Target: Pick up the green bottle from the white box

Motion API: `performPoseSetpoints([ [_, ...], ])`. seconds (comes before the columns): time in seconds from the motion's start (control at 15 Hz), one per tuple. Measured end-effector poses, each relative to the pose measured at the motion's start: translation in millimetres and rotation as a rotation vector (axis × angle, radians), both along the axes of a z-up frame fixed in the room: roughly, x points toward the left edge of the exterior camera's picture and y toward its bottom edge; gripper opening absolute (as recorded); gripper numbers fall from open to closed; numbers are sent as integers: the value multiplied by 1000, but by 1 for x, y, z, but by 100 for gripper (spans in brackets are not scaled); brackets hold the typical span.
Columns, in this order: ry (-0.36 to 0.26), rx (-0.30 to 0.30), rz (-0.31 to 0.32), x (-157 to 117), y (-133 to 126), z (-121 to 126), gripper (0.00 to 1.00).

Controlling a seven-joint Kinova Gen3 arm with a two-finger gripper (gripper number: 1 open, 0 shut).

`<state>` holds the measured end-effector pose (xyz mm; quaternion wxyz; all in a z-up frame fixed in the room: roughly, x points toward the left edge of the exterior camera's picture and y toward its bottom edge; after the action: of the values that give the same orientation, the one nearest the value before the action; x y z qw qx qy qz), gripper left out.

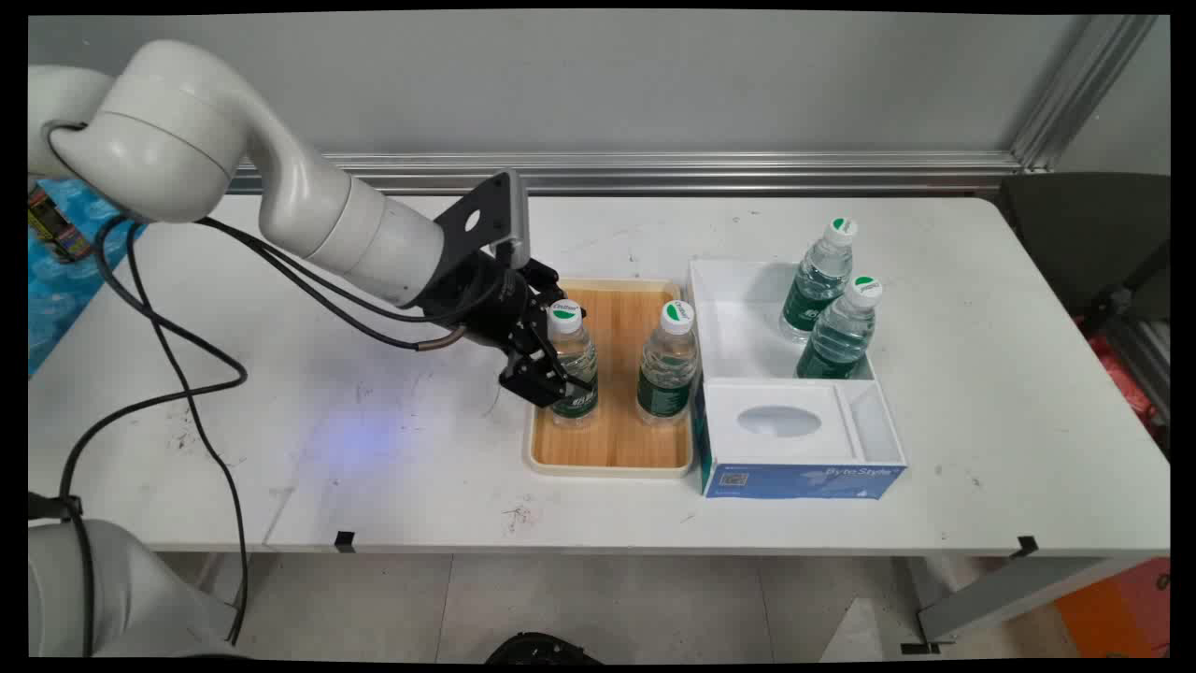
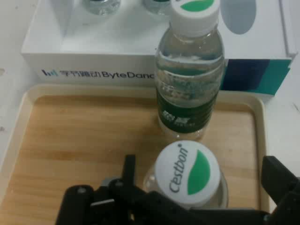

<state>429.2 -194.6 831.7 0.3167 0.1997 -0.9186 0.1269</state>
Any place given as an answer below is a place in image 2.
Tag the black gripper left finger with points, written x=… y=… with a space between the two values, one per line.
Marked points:
x=98 y=206

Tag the white ByteDance cardboard box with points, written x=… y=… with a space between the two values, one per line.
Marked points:
x=105 y=35

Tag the wooden tray cream rim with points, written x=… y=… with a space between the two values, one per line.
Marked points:
x=70 y=140

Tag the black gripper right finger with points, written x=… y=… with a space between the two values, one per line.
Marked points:
x=286 y=187

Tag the water bottle green label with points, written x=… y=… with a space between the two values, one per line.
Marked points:
x=189 y=82
x=100 y=5
x=155 y=7
x=187 y=173

